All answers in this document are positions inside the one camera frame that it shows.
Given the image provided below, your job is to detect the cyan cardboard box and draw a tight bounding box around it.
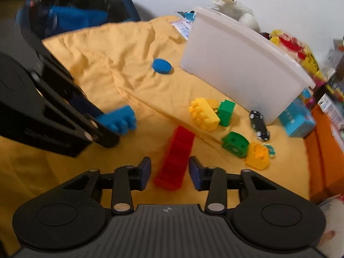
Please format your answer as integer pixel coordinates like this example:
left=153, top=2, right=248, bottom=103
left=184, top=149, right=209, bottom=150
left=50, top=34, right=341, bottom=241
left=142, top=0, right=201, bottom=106
left=278, top=97, right=317, bottom=138

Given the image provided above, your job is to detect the orange cloth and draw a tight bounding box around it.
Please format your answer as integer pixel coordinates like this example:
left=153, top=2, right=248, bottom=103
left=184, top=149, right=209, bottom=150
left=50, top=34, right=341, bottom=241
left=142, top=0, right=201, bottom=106
left=304, top=105, right=344, bottom=202

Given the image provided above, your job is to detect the small white box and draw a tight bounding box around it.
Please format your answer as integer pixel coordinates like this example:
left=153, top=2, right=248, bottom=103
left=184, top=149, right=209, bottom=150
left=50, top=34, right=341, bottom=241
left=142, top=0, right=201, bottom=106
left=318, top=93, right=344, bottom=137

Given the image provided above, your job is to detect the white printed packet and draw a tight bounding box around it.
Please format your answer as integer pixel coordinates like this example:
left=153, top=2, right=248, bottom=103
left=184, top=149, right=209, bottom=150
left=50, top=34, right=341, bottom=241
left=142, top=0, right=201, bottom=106
left=170, top=19, right=194, bottom=41

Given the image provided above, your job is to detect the long red toy block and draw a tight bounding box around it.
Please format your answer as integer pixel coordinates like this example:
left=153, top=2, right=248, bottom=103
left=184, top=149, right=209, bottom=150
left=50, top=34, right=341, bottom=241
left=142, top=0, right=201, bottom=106
left=153, top=125, right=196, bottom=191

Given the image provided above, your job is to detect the white plastic bin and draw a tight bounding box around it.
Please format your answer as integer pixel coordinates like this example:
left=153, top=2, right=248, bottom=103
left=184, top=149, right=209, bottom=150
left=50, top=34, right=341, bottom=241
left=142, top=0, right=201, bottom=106
left=180, top=7, right=316, bottom=125

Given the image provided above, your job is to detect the yellow red printed plastic bag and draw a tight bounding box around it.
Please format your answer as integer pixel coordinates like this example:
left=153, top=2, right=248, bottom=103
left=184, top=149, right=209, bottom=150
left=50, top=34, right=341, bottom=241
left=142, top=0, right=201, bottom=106
left=269, top=29, right=321, bottom=78

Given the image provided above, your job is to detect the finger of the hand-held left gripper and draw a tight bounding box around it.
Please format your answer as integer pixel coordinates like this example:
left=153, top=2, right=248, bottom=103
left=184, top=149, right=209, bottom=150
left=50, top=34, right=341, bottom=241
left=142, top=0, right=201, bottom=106
left=38, top=86, right=120, bottom=149
left=31, top=59, right=105, bottom=119

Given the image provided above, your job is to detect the black toy car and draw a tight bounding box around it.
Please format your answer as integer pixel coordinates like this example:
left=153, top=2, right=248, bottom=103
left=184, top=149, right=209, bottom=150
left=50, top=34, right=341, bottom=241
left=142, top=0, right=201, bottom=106
left=249, top=110, right=270, bottom=142

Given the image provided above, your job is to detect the green rounded toy block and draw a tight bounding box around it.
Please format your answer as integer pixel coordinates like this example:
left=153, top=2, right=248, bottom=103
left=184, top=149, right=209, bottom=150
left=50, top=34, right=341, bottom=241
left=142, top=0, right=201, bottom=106
left=222, top=132, right=250, bottom=158

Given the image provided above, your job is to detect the small yellow toy block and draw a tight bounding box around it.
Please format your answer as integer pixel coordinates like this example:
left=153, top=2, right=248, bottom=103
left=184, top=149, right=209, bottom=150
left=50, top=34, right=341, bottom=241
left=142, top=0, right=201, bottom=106
left=245, top=142, right=270, bottom=170

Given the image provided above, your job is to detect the green square toy block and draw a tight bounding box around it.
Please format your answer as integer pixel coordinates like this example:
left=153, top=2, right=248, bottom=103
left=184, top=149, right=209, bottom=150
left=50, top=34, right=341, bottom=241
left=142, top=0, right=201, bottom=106
left=217, top=99, right=235, bottom=127

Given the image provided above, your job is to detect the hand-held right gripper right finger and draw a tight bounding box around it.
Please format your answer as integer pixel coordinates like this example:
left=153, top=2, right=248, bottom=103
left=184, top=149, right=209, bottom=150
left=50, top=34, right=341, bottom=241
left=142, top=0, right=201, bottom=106
left=189, top=156, right=280, bottom=213

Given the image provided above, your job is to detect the blue backpack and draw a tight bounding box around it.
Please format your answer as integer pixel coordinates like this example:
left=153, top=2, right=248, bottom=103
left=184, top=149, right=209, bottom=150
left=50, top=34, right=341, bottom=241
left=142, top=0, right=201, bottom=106
left=15, top=0, right=141, bottom=68

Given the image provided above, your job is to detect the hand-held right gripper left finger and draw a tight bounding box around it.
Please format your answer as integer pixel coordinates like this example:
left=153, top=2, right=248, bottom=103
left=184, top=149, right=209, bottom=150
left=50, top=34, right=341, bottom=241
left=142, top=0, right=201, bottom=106
left=63, top=156, right=151, bottom=216

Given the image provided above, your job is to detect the white round toy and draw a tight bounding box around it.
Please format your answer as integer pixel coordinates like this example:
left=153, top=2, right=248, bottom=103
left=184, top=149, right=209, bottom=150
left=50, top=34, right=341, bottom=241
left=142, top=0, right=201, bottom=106
left=239, top=13, right=260, bottom=31

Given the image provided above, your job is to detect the large yellow toy block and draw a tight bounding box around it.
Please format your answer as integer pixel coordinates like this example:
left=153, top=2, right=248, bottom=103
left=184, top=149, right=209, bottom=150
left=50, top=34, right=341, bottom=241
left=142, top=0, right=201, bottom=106
left=188, top=97, right=221, bottom=132

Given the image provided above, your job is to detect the blue toy block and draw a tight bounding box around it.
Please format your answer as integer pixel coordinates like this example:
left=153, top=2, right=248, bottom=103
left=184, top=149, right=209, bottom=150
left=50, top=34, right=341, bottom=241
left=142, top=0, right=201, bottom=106
left=97, top=105, right=138, bottom=135

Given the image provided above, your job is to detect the yellow cloth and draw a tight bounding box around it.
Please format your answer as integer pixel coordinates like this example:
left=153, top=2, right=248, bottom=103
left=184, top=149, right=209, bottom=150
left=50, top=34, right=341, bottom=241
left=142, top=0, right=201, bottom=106
left=0, top=15, right=311, bottom=256

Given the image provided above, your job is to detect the blue ball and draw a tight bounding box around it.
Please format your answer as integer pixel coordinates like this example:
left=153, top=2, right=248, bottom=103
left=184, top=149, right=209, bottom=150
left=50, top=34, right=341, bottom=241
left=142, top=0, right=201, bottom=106
left=152, top=58, right=172, bottom=74

